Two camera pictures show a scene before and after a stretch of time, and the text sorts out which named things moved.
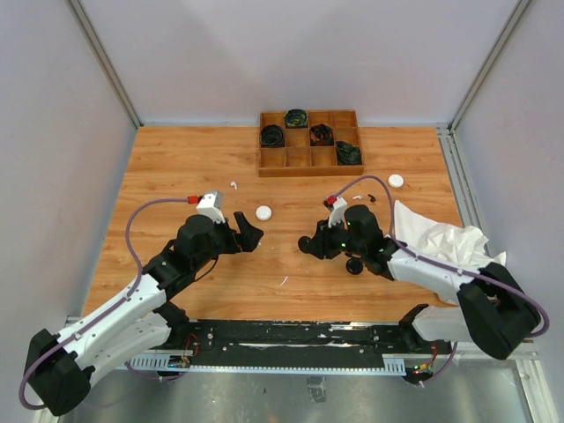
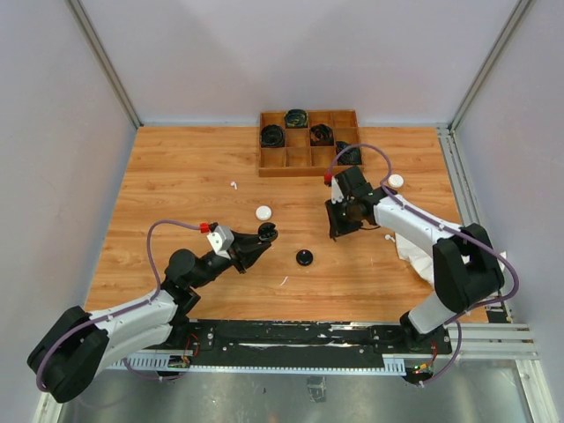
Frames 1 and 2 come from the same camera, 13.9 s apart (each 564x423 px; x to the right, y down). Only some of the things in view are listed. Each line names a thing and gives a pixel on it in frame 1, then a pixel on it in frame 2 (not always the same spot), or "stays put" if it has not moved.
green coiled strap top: [296, 118] stays put
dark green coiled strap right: [347, 154] stays put
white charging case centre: [263, 212] stays put
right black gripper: [321, 243] → [337, 227]
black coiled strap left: [272, 136] stays put
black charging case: [305, 244] → [267, 232]
